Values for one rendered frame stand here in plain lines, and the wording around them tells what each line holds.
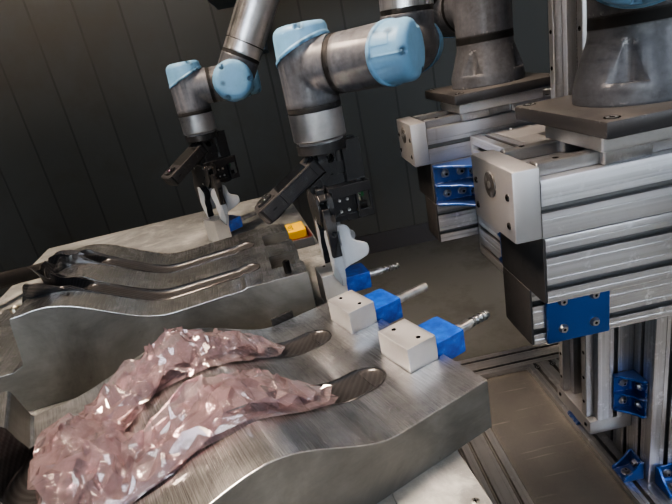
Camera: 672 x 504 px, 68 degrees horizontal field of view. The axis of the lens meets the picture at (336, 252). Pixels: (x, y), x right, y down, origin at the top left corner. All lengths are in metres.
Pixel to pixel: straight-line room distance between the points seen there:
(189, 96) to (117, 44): 1.85
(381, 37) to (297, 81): 0.13
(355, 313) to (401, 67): 0.29
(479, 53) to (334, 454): 0.89
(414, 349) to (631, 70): 0.41
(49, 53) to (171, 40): 0.61
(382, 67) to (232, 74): 0.44
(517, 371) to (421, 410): 1.14
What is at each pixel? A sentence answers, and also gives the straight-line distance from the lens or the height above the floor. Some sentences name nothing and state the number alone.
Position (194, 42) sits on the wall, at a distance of 2.91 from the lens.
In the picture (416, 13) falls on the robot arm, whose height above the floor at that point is 1.18.
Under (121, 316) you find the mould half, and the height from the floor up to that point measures 0.90.
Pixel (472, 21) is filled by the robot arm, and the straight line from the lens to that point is 1.13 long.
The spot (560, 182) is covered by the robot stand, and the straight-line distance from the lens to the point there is 0.64.
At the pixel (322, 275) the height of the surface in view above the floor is 0.85.
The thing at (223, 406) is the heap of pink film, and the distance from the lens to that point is 0.43.
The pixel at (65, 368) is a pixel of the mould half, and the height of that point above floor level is 0.85.
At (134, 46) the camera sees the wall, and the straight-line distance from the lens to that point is 2.97.
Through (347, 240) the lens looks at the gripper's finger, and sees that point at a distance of 0.73.
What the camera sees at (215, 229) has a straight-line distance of 1.20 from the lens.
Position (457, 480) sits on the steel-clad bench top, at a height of 0.80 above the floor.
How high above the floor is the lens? 1.15
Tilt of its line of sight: 21 degrees down
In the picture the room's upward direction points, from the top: 12 degrees counter-clockwise
